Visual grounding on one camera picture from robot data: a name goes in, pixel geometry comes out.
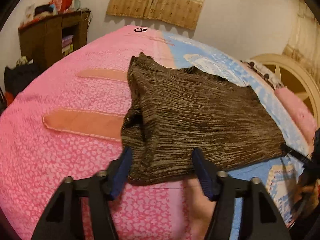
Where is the brown knitted sweater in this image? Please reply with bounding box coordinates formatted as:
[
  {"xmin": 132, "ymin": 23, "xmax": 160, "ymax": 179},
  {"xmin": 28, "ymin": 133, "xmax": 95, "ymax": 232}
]
[{"xmin": 121, "ymin": 53, "xmax": 285, "ymax": 185}]

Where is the pink and blue bedspread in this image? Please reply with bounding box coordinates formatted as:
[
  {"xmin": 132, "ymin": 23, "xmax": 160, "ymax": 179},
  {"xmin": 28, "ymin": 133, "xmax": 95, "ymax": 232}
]
[{"xmin": 1, "ymin": 25, "xmax": 310, "ymax": 239}]

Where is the pink pillow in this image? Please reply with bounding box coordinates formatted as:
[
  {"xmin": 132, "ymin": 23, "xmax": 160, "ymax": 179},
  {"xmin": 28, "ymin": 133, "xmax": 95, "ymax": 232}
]
[{"xmin": 274, "ymin": 87, "xmax": 317, "ymax": 145}]

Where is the red item on floor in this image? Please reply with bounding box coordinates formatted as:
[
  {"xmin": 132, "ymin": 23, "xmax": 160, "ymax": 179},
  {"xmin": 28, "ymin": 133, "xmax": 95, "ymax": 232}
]
[{"xmin": 4, "ymin": 92, "xmax": 15, "ymax": 106}]

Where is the black bag on floor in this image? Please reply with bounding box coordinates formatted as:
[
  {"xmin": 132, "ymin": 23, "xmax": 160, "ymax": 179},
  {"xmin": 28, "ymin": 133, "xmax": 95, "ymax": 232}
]
[{"xmin": 4, "ymin": 63, "xmax": 44, "ymax": 97}]

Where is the cream wooden headboard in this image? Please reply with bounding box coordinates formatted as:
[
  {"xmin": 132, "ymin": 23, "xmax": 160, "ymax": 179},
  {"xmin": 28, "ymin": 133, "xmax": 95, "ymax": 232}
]
[{"xmin": 252, "ymin": 54, "xmax": 319, "ymax": 124}]

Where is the white patterned pillow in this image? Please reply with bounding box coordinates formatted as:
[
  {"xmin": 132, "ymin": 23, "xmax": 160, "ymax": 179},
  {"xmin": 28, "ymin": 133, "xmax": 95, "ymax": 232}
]
[{"xmin": 244, "ymin": 60, "xmax": 284, "ymax": 90}]

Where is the dark wooden desk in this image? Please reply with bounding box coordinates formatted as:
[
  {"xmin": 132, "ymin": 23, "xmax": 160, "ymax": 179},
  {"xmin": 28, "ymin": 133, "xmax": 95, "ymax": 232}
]
[{"xmin": 18, "ymin": 9, "xmax": 91, "ymax": 69}]

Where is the red bag on desk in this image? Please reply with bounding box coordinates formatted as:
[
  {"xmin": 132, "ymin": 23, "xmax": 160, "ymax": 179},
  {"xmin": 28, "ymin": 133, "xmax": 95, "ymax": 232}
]
[{"xmin": 50, "ymin": 0, "xmax": 73, "ymax": 12}]

